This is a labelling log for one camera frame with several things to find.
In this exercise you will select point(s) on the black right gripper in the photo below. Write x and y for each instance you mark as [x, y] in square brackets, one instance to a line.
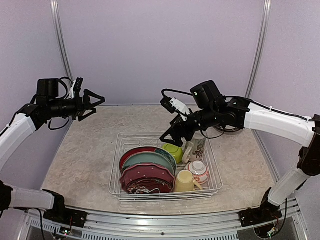
[178, 124]

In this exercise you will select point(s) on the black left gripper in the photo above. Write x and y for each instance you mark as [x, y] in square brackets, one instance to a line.
[80, 107]

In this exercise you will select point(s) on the red and teal plate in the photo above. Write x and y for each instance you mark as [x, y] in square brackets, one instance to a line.
[141, 149]

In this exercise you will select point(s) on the teal flower plate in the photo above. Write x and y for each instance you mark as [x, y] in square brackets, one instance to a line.
[149, 158]

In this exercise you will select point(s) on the black rimmed cream plate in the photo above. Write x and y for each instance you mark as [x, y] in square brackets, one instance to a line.
[229, 130]

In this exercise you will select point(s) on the maroon scalloped plate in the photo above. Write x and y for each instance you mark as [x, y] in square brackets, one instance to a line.
[147, 178]

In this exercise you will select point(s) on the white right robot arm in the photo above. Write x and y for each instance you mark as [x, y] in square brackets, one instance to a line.
[218, 110]

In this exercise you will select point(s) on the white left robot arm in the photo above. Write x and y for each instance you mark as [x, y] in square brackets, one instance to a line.
[53, 99]

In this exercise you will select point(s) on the lime green bowl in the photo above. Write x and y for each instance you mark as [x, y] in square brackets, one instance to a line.
[175, 151]

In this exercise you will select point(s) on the tall white patterned mug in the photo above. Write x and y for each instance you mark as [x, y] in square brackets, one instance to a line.
[194, 150]

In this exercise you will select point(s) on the white red patterned bowl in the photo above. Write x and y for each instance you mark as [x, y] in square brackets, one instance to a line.
[199, 170]

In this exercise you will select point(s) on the pale yellow mug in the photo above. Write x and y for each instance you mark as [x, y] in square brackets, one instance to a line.
[185, 182]

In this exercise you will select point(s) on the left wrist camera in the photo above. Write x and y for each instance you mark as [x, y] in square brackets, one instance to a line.
[75, 88]

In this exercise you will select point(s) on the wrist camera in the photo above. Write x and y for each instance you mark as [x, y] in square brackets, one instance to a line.
[75, 88]
[173, 105]

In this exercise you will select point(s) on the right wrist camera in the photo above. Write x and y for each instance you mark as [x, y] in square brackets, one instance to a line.
[173, 105]

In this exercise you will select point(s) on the white wire dish rack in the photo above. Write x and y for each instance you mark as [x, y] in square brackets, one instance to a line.
[128, 140]

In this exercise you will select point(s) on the left aluminium corner post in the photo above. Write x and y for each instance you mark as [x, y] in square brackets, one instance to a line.
[55, 11]

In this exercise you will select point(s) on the aluminium corner post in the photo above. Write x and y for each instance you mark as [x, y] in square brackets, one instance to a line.
[267, 4]
[55, 11]

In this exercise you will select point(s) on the aluminium front rail frame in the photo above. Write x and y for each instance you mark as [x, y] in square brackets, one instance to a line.
[99, 225]

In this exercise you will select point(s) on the right aluminium corner post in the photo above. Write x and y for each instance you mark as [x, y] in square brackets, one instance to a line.
[267, 4]

